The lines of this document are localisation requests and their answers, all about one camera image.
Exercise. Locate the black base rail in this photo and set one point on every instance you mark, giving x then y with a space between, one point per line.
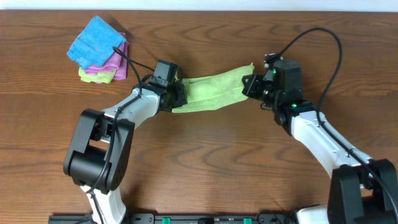
262 218

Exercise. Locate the pink folded cloth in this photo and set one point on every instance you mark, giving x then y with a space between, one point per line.
115 62

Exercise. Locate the blue folded cloth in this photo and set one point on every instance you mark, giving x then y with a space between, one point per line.
94 45

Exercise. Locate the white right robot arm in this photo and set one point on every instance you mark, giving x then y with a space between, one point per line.
362 190

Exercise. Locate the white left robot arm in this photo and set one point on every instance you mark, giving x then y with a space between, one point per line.
99 151

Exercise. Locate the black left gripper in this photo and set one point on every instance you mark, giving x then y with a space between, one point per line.
179 94

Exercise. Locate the green folded cloth in stack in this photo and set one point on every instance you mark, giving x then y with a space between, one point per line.
100 77

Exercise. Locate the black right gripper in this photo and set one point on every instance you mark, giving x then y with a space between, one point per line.
253 86

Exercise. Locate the light green microfiber cloth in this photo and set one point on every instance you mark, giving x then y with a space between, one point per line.
214 92

